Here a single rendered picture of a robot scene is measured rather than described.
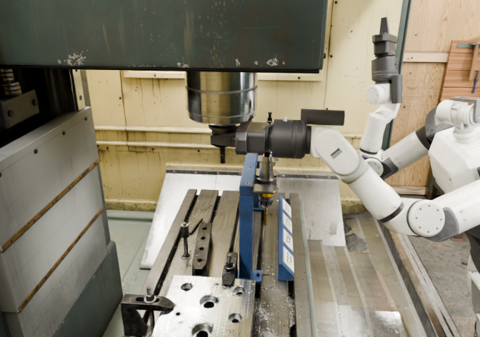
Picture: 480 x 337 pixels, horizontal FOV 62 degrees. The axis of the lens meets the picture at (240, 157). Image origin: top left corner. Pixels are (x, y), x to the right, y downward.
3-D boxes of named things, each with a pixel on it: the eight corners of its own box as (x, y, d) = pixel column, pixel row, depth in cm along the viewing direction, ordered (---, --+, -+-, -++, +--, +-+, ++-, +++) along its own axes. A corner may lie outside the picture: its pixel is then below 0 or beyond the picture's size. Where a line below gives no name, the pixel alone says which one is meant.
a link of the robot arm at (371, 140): (368, 116, 148) (356, 162, 157) (364, 123, 140) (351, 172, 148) (398, 123, 145) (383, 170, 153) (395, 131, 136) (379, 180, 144)
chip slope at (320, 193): (333, 219, 211) (338, 174, 201) (358, 318, 147) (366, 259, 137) (168, 211, 219) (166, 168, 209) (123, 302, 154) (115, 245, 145)
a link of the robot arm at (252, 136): (243, 108, 96) (293, 110, 94) (243, 145, 100) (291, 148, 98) (234, 123, 84) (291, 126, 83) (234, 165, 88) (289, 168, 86)
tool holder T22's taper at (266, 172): (258, 173, 120) (258, 152, 117) (273, 173, 120) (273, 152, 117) (258, 179, 116) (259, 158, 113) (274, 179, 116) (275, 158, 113)
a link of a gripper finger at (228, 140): (211, 131, 90) (238, 133, 89) (211, 145, 91) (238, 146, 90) (208, 133, 89) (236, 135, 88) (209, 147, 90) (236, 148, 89)
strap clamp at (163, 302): (177, 329, 106) (173, 283, 100) (173, 339, 103) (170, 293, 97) (128, 325, 107) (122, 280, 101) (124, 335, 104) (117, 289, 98)
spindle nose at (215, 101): (197, 104, 99) (196, 56, 95) (261, 108, 97) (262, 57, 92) (176, 123, 85) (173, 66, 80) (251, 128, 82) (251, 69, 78)
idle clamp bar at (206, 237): (213, 238, 146) (212, 222, 143) (207, 286, 122) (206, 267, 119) (199, 238, 146) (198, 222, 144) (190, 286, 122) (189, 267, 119)
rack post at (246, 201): (261, 272, 127) (263, 189, 116) (261, 283, 123) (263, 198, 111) (231, 270, 128) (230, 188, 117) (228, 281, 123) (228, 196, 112)
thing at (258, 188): (278, 186, 115) (278, 183, 115) (278, 195, 111) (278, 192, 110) (253, 185, 116) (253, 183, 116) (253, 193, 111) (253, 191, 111)
